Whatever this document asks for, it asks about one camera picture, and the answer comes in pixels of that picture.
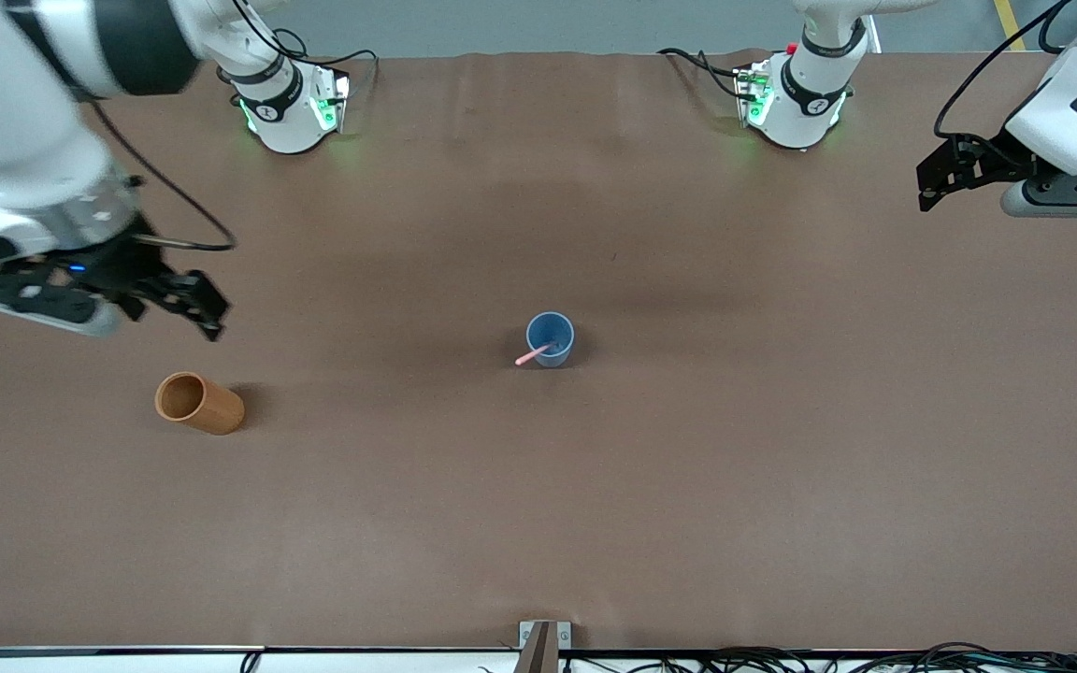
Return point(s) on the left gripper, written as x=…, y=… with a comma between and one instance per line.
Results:
x=995, y=155

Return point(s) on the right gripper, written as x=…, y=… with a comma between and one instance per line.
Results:
x=123, y=264

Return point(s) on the pink chopstick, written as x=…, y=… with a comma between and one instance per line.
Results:
x=531, y=356

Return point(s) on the blue cup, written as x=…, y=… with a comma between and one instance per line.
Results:
x=550, y=332

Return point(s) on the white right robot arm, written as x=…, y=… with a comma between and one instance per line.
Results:
x=6, y=112

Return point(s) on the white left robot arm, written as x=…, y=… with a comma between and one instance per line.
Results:
x=805, y=112

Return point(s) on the brown cylindrical cup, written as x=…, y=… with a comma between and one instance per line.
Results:
x=216, y=411

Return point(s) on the brown paper table cover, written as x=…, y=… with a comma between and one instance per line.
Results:
x=538, y=523

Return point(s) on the metal bracket with post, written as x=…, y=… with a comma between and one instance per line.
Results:
x=544, y=645

